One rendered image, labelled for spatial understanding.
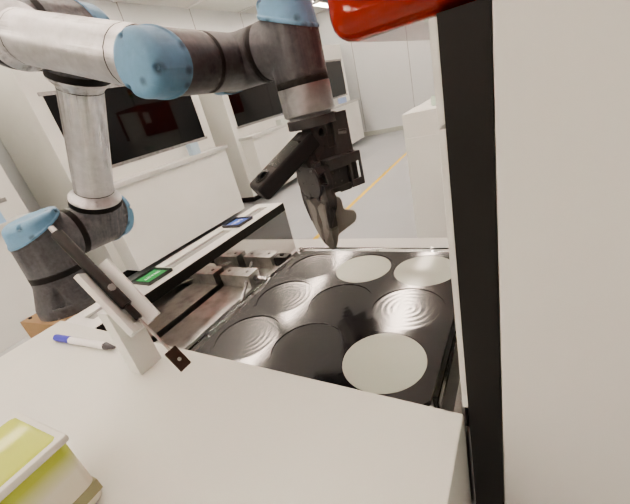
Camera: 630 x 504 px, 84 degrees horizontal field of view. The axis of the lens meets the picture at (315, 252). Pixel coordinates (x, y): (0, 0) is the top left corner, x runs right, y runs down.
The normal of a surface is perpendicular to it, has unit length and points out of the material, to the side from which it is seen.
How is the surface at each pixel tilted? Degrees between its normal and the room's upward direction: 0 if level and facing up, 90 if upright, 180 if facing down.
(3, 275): 90
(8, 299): 90
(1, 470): 0
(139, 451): 0
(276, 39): 90
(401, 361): 0
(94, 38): 65
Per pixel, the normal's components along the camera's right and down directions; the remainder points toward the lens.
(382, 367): -0.23, -0.89
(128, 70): -0.46, 0.43
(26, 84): 0.85, 0.01
